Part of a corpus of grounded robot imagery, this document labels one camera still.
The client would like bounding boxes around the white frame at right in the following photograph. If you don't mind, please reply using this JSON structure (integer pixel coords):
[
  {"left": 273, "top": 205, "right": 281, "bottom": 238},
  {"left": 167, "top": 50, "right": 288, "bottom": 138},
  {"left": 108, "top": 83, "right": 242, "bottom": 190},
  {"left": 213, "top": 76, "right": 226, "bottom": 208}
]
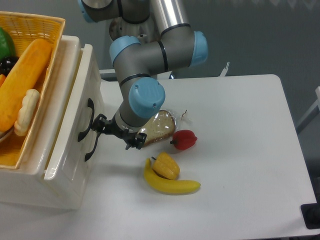
[{"left": 295, "top": 86, "right": 320, "bottom": 135}]

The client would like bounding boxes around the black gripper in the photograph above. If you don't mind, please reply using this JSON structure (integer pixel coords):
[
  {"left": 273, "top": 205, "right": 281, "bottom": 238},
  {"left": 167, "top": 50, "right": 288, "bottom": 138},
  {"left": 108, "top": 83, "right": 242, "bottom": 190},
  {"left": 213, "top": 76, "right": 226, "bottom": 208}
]
[{"left": 90, "top": 113, "right": 147, "bottom": 150}]

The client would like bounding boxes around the yellow banana toy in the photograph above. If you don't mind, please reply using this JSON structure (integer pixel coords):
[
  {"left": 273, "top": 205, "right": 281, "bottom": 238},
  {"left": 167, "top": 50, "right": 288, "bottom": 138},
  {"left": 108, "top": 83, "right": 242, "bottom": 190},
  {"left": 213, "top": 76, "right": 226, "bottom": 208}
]
[{"left": 143, "top": 158, "right": 201, "bottom": 195}]

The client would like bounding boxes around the yellow bell pepper toy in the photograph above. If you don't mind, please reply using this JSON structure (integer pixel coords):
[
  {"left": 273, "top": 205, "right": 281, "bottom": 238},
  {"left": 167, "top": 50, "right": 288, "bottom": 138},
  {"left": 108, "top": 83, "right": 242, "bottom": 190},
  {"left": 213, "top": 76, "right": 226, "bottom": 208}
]
[{"left": 151, "top": 152, "right": 180, "bottom": 180}]

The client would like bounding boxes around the black device at edge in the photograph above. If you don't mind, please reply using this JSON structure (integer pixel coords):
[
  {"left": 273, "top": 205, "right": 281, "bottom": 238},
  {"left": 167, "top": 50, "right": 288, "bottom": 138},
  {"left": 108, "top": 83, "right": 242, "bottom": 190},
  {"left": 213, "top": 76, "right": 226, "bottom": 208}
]
[{"left": 300, "top": 203, "right": 320, "bottom": 230}]

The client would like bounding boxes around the cream wooden bread toy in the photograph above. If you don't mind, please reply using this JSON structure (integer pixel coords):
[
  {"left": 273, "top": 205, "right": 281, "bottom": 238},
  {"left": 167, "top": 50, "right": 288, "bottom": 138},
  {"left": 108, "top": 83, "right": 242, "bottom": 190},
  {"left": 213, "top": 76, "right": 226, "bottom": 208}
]
[{"left": 14, "top": 89, "right": 40, "bottom": 137}]

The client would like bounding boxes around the black lower drawer handle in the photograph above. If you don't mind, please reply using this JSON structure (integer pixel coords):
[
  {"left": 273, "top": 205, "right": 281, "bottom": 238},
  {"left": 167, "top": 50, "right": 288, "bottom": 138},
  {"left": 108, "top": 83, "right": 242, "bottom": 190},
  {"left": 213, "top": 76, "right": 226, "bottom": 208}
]
[{"left": 84, "top": 131, "right": 101, "bottom": 162}]

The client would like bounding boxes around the bagged brown bread slice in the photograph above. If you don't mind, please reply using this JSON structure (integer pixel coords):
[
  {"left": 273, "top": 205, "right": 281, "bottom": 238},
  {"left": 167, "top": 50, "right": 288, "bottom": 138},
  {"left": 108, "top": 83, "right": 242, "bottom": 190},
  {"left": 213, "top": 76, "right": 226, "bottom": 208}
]
[{"left": 139, "top": 109, "right": 178, "bottom": 147}]

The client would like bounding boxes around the red bell pepper toy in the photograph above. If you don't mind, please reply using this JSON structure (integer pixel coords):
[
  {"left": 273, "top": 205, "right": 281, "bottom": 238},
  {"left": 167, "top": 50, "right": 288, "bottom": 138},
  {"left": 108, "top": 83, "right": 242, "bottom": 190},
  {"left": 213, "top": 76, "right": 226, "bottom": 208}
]
[{"left": 170, "top": 129, "right": 198, "bottom": 151}]

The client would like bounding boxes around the yellow wicker basket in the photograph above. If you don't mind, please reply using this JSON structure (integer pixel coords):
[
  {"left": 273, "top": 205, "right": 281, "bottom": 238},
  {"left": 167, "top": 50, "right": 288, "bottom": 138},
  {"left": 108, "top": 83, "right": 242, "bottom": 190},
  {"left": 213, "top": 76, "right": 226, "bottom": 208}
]
[{"left": 0, "top": 11, "right": 66, "bottom": 170}]

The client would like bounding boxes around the white drawer cabinet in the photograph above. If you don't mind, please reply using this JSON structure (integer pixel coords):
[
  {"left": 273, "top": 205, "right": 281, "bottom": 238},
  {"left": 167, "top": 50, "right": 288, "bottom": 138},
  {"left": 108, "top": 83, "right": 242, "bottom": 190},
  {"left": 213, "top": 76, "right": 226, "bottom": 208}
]
[{"left": 0, "top": 35, "right": 93, "bottom": 209}]

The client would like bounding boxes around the white top drawer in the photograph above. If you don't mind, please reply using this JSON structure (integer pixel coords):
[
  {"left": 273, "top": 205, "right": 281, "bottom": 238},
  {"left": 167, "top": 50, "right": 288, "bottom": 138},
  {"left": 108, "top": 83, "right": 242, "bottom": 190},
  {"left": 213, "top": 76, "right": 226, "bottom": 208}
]
[{"left": 44, "top": 44, "right": 103, "bottom": 183}]

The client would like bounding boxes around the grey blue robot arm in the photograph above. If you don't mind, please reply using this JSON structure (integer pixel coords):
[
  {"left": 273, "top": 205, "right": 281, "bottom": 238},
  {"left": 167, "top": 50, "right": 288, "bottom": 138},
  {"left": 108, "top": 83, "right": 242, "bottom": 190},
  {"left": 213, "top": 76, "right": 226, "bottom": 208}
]
[{"left": 78, "top": 0, "right": 208, "bottom": 149}]

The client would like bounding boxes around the orange baguette loaf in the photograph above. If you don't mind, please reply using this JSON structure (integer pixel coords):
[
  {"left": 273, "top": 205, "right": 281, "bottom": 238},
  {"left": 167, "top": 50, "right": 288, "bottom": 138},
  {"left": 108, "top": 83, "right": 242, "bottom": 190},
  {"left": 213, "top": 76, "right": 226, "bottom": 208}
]
[{"left": 0, "top": 38, "right": 52, "bottom": 132}]

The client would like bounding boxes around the green pepper toy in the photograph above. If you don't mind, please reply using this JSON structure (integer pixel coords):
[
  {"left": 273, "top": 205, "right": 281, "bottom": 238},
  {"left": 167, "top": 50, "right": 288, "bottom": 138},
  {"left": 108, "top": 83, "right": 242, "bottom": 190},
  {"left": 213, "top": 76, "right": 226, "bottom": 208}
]
[{"left": 0, "top": 27, "right": 17, "bottom": 60}]

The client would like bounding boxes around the white plastic fork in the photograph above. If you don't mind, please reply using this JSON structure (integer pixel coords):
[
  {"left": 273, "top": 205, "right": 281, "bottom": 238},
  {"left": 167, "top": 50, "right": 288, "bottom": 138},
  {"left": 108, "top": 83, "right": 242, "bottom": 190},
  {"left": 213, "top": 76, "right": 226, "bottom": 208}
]
[{"left": 219, "top": 61, "right": 230, "bottom": 77}]

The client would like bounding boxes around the black grapes toy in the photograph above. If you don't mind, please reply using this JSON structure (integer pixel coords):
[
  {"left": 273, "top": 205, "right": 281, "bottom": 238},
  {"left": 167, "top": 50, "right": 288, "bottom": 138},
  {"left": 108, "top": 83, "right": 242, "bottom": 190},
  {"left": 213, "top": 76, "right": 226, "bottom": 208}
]
[{"left": 0, "top": 56, "right": 19, "bottom": 77}]

